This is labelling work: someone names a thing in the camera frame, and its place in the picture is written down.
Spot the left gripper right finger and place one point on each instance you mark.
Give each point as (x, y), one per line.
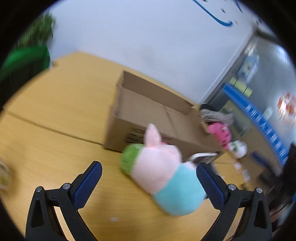
(254, 224)

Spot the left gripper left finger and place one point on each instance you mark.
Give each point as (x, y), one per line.
(42, 221)

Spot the white phone stand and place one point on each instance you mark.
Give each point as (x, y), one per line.
(203, 158)

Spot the pink pig plush toy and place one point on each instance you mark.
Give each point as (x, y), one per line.
(158, 169)

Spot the white green plush toy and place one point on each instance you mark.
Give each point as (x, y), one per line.
(238, 149)

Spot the grey knitted cloth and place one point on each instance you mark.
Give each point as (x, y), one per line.
(211, 116)

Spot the brown cardboard box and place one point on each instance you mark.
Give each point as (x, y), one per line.
(139, 102)

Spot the green planter box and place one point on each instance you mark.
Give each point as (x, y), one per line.
(23, 64)

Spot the green potted plant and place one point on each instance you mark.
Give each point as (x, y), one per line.
(39, 32)

